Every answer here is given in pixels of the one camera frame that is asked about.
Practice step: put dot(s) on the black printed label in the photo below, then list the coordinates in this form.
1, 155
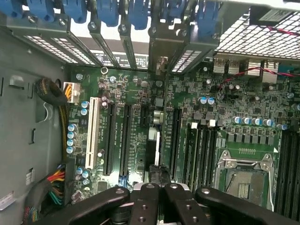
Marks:
140, 61

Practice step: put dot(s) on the CPU socket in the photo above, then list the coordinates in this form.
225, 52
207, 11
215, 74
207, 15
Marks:
243, 180

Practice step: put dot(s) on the metal expansion slot cover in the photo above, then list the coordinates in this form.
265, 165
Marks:
75, 49
187, 58
105, 49
129, 51
47, 47

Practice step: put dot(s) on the black RAM slot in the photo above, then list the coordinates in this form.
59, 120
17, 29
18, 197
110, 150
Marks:
202, 159
215, 154
208, 159

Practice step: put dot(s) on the large metal port block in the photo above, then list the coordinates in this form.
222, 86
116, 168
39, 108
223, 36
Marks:
253, 68

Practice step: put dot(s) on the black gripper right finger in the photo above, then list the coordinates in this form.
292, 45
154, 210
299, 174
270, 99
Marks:
182, 206

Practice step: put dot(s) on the white power connector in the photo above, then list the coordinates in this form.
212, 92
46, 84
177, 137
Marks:
72, 92

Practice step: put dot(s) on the thin metal locking lever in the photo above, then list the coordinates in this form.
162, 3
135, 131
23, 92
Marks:
271, 194

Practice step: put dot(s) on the white PCI expansion slot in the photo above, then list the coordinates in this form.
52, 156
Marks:
92, 131

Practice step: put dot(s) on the green motherboard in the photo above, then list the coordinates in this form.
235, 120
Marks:
234, 98

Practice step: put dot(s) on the short black expansion slot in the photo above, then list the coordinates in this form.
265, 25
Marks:
144, 116

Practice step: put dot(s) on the black open PC case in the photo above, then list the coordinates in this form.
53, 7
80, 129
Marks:
18, 117

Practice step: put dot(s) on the blue slot retention clip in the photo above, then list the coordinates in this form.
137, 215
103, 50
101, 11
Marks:
75, 11
139, 14
207, 17
41, 10
175, 10
10, 8
107, 12

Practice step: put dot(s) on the metal USB port block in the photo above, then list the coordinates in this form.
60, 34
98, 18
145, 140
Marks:
235, 66
219, 65

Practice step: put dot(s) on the long black expansion slot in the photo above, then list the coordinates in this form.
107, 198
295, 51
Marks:
125, 140
110, 140
175, 140

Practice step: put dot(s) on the black box with grey label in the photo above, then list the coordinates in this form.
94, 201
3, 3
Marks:
276, 15

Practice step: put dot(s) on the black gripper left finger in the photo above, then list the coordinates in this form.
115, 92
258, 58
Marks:
143, 206

